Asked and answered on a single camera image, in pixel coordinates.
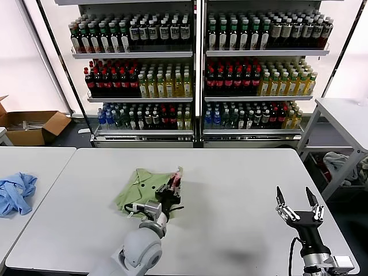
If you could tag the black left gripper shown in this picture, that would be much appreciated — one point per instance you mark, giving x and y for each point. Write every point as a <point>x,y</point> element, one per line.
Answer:
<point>168,199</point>

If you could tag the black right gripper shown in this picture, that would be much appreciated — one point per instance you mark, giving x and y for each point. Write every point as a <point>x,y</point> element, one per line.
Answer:
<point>307,225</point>

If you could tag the green polo shirt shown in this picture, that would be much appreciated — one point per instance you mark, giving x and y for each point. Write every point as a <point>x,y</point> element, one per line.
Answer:
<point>135,189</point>

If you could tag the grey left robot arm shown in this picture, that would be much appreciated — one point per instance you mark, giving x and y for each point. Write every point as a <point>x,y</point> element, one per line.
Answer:
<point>141,247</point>

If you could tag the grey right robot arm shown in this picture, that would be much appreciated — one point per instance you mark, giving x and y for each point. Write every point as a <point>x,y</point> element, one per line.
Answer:
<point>316,258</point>

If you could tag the dark storage crate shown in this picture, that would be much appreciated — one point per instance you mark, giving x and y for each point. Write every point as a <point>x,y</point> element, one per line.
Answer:
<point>314,172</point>

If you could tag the white grey crumpled garment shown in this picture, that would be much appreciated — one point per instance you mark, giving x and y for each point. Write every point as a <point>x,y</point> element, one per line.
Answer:
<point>335,159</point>

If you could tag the small yellow juice bottle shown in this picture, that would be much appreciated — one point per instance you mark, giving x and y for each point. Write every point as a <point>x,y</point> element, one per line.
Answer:
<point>288,120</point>
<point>180,120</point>
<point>297,119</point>
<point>187,120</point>

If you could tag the small dark tea bottle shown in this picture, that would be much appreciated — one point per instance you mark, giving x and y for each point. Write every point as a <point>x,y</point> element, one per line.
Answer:
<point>141,121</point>
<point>148,120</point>
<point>265,118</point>
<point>249,120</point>
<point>132,121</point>
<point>156,120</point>
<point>241,121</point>
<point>257,119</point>

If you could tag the small red cap cola bottle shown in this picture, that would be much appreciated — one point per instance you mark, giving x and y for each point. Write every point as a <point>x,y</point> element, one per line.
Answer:
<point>164,119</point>
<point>172,119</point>
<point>273,117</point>
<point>281,117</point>

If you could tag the grey green crumpled garment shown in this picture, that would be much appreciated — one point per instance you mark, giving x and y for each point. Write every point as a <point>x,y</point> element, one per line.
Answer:
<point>363,168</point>

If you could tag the blue drink bottle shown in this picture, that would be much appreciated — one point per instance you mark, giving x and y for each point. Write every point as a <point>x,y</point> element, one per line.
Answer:
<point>108,118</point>
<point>207,120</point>
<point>100,118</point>
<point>216,120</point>

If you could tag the green tinted water bottle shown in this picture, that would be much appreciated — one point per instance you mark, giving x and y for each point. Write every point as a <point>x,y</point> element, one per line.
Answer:
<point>226,120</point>
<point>234,120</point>
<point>118,120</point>

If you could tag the white side table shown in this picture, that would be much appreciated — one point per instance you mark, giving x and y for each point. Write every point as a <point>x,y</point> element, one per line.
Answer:
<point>339,115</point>

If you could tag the small white floor object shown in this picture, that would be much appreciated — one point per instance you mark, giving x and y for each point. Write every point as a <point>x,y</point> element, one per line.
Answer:
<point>83,131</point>

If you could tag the open cardboard box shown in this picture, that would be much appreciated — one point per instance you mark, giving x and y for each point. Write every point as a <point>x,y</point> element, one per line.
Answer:
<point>51,126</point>

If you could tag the white beverage shelf unit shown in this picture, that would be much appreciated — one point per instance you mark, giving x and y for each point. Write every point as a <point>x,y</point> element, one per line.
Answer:
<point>258,53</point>
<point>129,54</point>

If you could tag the white packing strips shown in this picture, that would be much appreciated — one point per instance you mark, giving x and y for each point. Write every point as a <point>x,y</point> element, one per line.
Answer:
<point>31,125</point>

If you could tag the crumpled blue garment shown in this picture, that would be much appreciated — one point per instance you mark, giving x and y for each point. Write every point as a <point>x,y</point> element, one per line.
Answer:
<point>14,195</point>

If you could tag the thin black metal pole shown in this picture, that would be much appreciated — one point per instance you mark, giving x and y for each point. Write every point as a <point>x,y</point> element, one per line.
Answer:
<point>65,72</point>
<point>339,57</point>

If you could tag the white label dark drink bottle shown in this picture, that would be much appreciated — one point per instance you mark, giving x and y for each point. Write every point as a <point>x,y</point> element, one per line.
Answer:
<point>327,30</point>
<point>175,32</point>
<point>143,33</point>
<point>317,30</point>
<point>306,31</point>
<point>164,32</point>
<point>153,33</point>
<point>134,33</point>
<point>296,31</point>
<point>185,32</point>

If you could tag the green cap dark tea bottle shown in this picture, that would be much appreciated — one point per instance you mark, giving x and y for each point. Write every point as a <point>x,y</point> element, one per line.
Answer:
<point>264,36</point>
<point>124,38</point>
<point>85,40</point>
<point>115,39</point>
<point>76,40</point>
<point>105,39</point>
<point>212,36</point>
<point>244,36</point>
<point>223,36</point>
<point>95,39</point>
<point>255,36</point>
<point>233,36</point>

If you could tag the small white table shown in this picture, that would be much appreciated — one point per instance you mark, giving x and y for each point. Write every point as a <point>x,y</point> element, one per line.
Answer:
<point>3,135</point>

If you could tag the wide grey metal pole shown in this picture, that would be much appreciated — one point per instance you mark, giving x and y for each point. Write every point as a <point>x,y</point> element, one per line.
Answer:
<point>46,57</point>

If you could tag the beige label dark drink bottle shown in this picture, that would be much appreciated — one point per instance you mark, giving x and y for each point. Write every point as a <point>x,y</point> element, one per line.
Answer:
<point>286,31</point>
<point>276,31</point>

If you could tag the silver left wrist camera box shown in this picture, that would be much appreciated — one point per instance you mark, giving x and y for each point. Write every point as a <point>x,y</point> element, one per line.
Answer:
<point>152,211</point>

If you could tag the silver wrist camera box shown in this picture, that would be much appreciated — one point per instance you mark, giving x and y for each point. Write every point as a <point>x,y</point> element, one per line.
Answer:
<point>343,263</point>
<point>152,211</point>

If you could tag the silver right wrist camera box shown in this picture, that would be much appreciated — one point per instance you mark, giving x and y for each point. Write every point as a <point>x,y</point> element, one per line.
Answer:
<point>343,263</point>

